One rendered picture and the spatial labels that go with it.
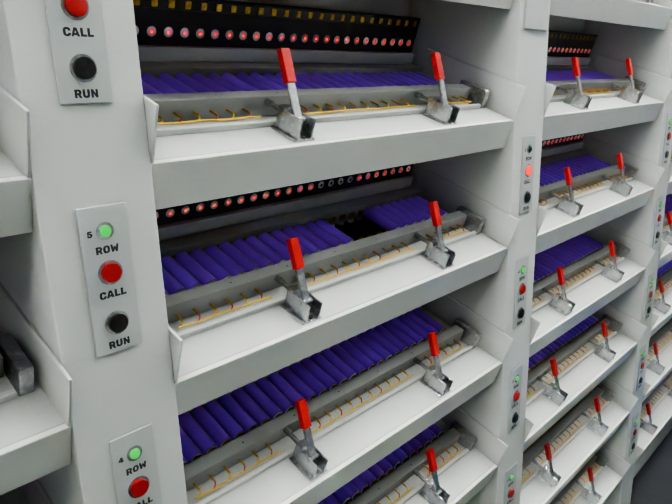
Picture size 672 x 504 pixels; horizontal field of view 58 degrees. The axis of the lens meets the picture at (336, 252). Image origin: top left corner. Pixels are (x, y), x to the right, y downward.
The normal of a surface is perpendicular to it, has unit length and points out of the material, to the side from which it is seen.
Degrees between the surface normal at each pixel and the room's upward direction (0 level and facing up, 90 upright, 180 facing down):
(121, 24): 90
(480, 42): 90
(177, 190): 110
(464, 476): 20
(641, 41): 90
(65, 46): 90
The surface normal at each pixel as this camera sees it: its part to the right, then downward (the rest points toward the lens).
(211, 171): 0.68, 0.49
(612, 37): -0.70, 0.21
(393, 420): 0.22, -0.85
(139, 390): 0.72, 0.16
